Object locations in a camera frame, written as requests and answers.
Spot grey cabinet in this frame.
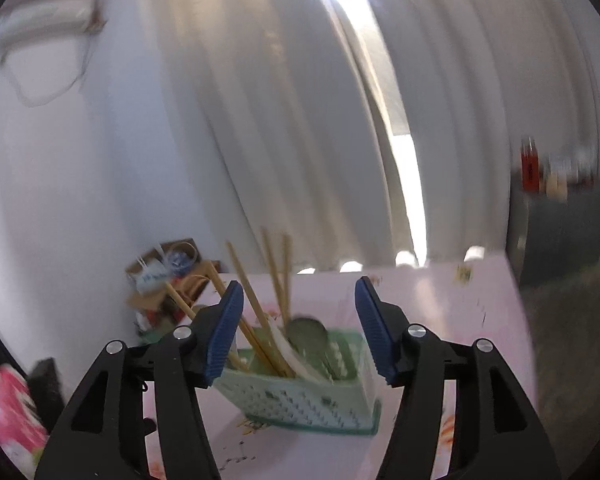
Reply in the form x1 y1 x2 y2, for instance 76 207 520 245
509 182 600 287

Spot assorted small packets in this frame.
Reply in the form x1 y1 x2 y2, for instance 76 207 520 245
544 147 600 199

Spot open cardboard box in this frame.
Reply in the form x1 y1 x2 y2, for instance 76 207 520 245
125 239 222 342

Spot red bottle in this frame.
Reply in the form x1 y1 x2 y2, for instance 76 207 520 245
519 137 542 194

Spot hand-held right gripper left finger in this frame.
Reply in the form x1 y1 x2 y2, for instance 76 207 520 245
34 280 245 480

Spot white air conditioner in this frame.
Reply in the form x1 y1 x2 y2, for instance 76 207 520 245
0 0 104 57

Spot translucent white plastic spoon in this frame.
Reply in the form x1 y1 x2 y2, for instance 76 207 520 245
256 312 327 384

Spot pink printed bag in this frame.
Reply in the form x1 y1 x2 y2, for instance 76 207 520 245
0 364 49 462

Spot grey wall cable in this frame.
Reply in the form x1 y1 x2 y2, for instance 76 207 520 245
0 24 100 109

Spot metal spoon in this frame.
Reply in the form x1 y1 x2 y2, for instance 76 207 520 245
286 316 330 362

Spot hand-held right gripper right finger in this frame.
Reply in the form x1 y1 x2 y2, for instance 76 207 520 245
354 275 564 480

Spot white curtain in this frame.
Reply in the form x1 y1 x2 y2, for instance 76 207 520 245
369 0 600 263
145 0 417 272

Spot pile of wooden chopsticks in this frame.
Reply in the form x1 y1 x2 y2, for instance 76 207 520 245
165 227 299 379

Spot green perforated utensil holder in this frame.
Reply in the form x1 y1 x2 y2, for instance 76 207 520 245
212 327 384 437

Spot yellow strap loop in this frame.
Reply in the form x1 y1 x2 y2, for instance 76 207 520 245
179 272 217 302

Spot white plastic bag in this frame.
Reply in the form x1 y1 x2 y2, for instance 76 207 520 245
135 257 174 294

